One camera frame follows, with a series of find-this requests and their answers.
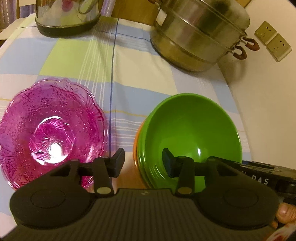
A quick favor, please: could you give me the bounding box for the orange plastic bowl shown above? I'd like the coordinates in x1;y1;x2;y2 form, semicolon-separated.
132;123;144;177

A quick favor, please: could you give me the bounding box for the large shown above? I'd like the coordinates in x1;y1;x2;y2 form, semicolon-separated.
136;117;156;188

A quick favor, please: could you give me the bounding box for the green plastic bowl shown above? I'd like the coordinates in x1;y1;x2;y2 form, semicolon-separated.
140;93;242;190

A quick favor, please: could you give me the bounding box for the pink glass plate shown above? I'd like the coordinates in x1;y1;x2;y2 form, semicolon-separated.
1;78;108;189

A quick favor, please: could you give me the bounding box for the person's right hand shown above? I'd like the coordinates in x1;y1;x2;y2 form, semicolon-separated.
271;202;296;228

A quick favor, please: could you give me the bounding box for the checkered tablecloth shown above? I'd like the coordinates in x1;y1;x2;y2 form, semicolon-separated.
0;14;253;232

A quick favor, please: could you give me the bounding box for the stainless steel steamer pot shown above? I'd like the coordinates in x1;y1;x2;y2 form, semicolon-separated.
151;0;259;72

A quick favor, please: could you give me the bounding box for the stainless steel kettle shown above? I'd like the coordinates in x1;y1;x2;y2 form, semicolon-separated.
35;0;100;38

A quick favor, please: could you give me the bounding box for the white wooden chair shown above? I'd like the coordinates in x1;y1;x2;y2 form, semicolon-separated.
1;1;36;45

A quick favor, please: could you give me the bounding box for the double wall socket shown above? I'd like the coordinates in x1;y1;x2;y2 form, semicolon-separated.
254;21;292;62

